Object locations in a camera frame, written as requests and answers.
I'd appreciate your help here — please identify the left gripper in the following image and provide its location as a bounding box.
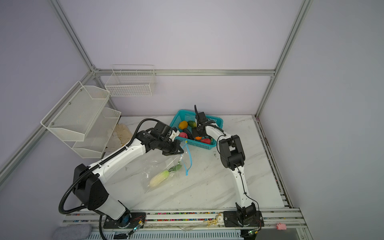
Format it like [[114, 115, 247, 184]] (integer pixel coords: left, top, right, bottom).
[[157, 137, 184, 157]]

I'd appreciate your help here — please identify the clear zip top bag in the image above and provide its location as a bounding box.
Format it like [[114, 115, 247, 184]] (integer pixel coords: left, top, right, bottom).
[[141, 141, 193, 193]]

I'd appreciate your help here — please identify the white radish toy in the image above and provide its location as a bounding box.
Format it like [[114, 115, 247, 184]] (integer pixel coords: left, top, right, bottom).
[[149, 164, 183, 189]]

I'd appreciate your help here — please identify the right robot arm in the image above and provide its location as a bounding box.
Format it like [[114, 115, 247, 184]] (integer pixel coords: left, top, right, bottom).
[[195, 110, 260, 227]]

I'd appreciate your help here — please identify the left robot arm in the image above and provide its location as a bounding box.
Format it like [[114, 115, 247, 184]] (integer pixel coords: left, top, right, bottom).
[[72, 119, 184, 226]]

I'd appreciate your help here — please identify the green yellow cucumber toy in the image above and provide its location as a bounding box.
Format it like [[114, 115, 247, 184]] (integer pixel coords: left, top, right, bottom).
[[188, 121, 197, 128]]

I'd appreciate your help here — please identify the dark eggplant toy lower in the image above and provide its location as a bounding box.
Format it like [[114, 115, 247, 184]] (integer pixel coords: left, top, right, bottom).
[[183, 129, 194, 140]]

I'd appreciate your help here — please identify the red strawberry toy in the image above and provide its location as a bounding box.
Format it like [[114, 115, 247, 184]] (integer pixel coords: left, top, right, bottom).
[[201, 138, 212, 145]]

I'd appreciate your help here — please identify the pink dragonfruit toy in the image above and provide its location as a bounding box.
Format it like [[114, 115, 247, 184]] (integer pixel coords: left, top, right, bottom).
[[179, 132, 189, 139]]

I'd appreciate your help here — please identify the yellow lemon toy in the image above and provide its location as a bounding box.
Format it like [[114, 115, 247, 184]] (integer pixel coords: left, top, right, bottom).
[[178, 121, 189, 130]]

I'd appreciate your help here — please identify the teal plastic basket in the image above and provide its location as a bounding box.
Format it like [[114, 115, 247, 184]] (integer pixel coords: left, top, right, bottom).
[[170, 110, 224, 150]]

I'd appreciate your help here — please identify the beige cloth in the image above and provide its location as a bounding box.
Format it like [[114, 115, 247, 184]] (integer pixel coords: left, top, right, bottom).
[[106, 124, 133, 152]]

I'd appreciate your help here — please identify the yellow wooden toy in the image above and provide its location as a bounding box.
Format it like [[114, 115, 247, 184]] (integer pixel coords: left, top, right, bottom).
[[206, 214, 224, 226]]

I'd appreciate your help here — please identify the white mesh two-tier shelf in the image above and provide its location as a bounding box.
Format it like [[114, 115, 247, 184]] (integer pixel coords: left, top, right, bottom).
[[41, 82, 121, 159]]

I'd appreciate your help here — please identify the pink pig figure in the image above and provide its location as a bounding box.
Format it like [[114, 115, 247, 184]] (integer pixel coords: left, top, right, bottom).
[[276, 223, 287, 231]]

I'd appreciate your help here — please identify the grey cloth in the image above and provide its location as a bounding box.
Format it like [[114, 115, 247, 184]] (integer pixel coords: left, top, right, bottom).
[[53, 224, 92, 240]]

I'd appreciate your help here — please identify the black corrugated cable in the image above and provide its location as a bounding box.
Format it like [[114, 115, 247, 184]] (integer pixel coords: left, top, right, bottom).
[[58, 118, 164, 240]]

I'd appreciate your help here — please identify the white wire basket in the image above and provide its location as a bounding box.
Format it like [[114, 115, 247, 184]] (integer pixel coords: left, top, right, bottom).
[[105, 65, 157, 97]]

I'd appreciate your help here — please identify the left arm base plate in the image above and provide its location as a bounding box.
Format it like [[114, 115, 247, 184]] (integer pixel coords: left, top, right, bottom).
[[103, 212, 147, 229]]

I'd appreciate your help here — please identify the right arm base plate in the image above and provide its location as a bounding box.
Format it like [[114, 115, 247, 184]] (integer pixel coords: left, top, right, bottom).
[[223, 211, 265, 228]]

